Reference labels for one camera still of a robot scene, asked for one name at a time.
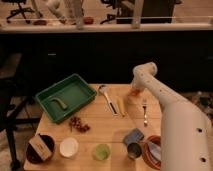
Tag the silver fork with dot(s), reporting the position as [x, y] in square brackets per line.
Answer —
[144, 105]

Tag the blue grey cloth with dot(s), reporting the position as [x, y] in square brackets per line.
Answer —
[155, 150]

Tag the wooden box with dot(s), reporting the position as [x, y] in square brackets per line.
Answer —
[40, 147]

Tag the white paper cup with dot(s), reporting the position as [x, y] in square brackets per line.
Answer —
[69, 147]

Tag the bunch of red grapes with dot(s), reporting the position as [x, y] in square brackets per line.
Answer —
[75, 122]

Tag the green plastic tray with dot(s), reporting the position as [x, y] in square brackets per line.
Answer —
[74, 91]

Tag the blue sponge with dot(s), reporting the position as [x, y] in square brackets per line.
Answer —
[133, 136]

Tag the green plastic cup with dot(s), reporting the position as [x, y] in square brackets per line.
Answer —
[101, 152]

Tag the orange bowl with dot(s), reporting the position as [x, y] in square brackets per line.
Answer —
[147, 156]

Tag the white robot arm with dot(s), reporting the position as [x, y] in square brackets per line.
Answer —
[184, 127]

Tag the black office chair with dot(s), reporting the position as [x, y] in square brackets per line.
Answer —
[9, 116]

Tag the metal spoon with dark handle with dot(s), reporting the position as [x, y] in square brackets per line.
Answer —
[103, 90]

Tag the dark brown bowl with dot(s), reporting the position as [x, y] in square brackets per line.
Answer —
[33, 157]

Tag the red object on shelf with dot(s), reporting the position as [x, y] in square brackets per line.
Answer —
[88, 20]

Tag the metal cup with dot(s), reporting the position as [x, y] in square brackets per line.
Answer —
[134, 150]

